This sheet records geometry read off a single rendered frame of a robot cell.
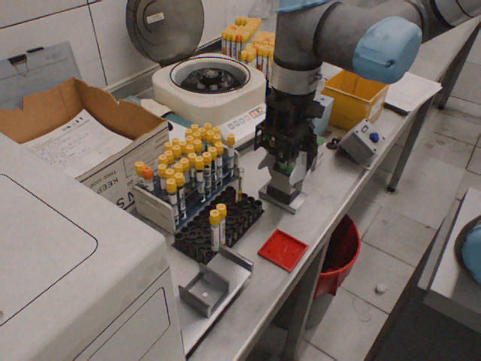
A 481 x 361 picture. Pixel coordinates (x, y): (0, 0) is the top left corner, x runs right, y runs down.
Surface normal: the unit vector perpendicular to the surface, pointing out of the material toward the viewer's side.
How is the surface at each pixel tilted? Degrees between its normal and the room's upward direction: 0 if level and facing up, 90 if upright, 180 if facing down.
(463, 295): 1
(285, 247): 0
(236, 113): 90
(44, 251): 0
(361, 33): 55
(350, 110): 90
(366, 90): 90
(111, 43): 90
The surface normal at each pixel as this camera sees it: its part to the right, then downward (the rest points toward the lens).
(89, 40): 0.81, 0.40
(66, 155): 0.03, -0.74
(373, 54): -0.66, 0.36
